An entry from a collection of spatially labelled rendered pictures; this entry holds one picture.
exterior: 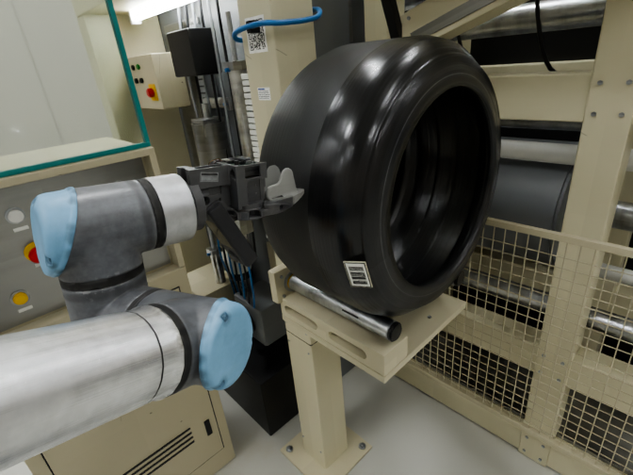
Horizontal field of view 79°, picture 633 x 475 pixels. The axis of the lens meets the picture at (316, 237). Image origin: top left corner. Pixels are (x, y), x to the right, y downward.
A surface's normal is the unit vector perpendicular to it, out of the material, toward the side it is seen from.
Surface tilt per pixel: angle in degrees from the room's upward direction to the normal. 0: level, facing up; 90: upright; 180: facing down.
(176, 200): 62
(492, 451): 0
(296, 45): 90
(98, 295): 82
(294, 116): 53
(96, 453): 90
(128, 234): 99
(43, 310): 90
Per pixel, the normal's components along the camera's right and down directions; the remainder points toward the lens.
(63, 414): 0.89, 0.15
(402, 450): -0.09, -0.90
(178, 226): 0.65, 0.50
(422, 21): -0.72, 0.35
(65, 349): 0.63, -0.72
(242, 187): 0.69, 0.26
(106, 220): 0.65, -0.05
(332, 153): -0.47, -0.02
